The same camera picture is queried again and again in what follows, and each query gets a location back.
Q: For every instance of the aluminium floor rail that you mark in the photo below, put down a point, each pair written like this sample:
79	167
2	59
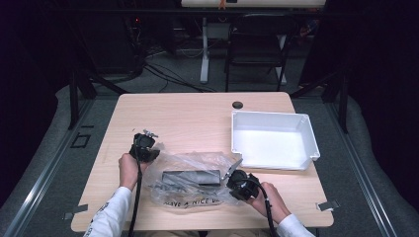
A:
42	174
362	174

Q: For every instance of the person's left hand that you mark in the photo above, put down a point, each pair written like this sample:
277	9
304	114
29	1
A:
128	173

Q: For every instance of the clear plastic smiley face bag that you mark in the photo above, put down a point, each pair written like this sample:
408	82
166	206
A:
197	199

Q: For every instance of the black folding chair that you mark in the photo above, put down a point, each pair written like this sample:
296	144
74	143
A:
257	42

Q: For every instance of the black metal stand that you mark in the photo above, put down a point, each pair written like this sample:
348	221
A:
343	105
73	98

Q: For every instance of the orange clip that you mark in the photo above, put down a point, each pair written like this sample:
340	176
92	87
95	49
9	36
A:
223	4

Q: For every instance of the dark rectangular box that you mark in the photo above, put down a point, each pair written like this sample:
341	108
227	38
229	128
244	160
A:
191	177

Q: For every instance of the black table grommet hole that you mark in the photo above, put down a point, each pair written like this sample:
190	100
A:
237	105

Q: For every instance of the white plastic bin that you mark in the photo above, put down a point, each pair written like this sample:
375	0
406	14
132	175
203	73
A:
270	144

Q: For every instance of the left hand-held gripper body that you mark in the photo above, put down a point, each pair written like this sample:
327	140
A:
142	142

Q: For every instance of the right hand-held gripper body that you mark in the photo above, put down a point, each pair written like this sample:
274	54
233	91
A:
242	182

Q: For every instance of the person's right hand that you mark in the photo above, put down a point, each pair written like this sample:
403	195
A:
275	204

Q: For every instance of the white desk leg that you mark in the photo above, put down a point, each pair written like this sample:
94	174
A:
204	62

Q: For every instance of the grey tape strip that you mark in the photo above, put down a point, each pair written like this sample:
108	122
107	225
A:
327	205
76	211

